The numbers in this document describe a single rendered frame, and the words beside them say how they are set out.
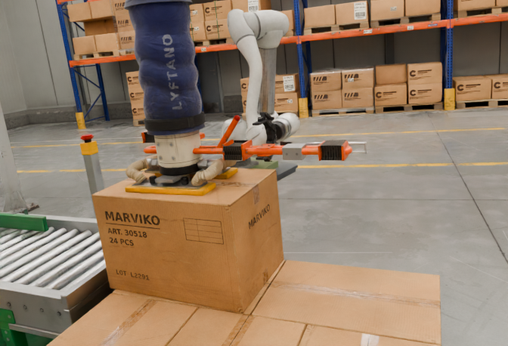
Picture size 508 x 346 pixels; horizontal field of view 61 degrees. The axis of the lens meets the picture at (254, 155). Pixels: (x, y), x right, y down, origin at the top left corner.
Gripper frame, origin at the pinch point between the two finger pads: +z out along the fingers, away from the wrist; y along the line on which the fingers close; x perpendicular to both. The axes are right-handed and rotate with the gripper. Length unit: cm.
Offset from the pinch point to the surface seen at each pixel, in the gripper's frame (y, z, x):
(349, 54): -5, -827, 129
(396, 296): 53, 10, -51
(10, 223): 49, -4, 162
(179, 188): 11.1, 26.3, 20.9
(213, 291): 46, 33, 8
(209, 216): 17.8, 33.5, 5.7
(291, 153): 0.7, 16.1, -18.7
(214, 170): 5.5, 21.6, 8.5
